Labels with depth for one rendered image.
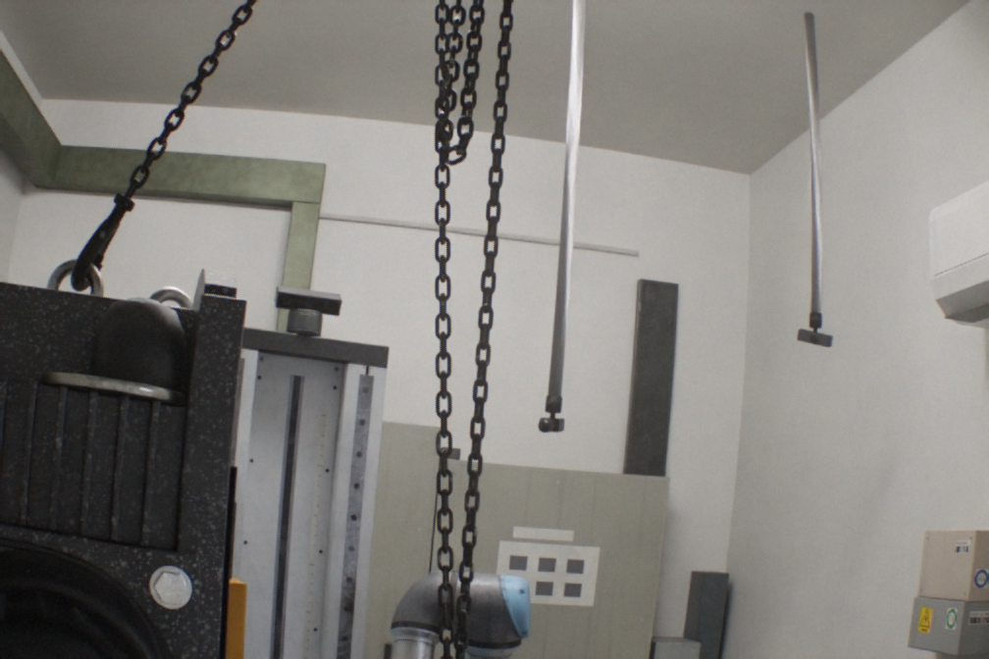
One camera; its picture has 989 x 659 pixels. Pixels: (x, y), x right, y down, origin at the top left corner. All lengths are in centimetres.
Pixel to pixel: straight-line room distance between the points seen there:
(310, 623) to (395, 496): 167
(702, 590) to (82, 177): 276
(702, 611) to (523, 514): 79
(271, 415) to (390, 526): 169
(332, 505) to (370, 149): 227
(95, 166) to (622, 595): 248
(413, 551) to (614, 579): 70
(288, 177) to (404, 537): 134
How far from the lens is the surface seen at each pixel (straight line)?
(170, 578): 92
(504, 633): 212
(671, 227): 453
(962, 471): 288
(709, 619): 430
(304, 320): 232
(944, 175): 313
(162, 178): 432
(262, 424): 234
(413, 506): 399
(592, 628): 411
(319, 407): 236
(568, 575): 407
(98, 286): 125
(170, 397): 94
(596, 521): 409
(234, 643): 144
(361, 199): 436
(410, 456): 399
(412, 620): 211
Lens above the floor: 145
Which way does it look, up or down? 8 degrees up
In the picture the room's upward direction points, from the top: 5 degrees clockwise
